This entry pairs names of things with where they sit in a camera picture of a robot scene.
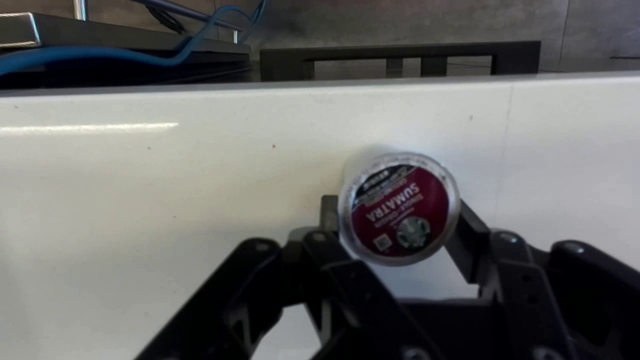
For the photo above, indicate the dark wooden counter cabinet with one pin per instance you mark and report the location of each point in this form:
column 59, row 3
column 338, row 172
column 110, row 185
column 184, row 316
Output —
column 101, row 37

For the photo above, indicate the maroon-lidded Sumatra coffee pod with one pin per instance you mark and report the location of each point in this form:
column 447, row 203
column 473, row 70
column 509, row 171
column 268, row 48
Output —
column 401, row 210

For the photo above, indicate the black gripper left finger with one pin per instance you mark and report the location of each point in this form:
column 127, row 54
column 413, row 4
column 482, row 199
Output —
column 301, row 286

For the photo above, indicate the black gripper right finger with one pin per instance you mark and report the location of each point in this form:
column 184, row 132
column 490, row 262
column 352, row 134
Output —
column 567, row 292

